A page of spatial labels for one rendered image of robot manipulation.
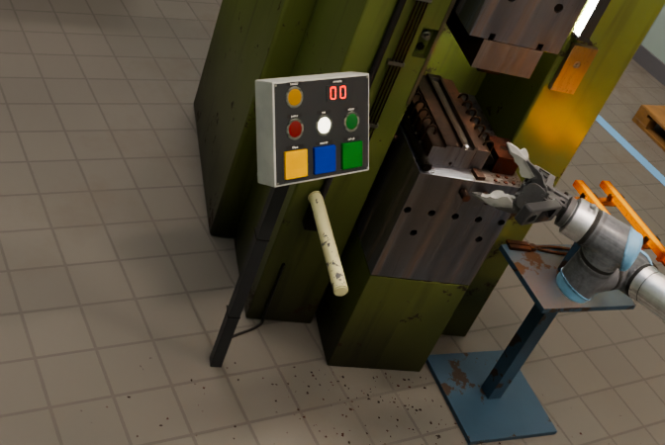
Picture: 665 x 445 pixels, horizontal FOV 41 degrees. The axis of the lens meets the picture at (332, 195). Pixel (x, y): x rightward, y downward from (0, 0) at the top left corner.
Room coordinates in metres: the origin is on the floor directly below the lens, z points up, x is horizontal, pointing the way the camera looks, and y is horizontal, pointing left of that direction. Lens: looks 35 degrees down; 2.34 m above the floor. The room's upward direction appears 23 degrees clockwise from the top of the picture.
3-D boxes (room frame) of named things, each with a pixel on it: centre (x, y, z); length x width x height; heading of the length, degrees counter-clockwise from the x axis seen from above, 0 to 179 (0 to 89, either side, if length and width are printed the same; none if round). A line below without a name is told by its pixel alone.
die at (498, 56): (2.65, -0.23, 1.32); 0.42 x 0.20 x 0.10; 25
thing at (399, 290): (2.68, -0.28, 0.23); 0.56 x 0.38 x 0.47; 25
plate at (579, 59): (2.71, -0.55, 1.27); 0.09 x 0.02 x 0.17; 115
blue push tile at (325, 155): (2.07, 0.06, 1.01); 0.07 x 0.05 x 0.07; 140
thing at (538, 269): (2.53, -0.84, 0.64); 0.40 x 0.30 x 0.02; 124
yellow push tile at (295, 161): (1.99, 0.13, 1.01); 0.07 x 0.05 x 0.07; 140
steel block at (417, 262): (2.68, -0.28, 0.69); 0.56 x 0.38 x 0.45; 25
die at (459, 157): (2.65, -0.23, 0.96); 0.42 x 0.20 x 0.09; 25
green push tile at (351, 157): (2.14, 0.00, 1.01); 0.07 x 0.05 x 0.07; 140
